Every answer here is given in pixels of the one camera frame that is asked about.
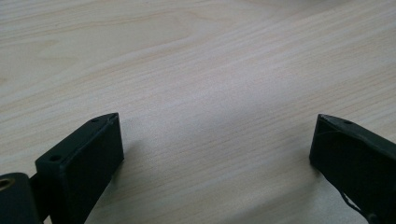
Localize thin black wire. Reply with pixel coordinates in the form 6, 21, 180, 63
338, 189, 375, 218

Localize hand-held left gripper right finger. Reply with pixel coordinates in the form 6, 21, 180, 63
309, 113, 396, 224

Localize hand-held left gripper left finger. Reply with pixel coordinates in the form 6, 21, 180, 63
29, 112, 125, 224

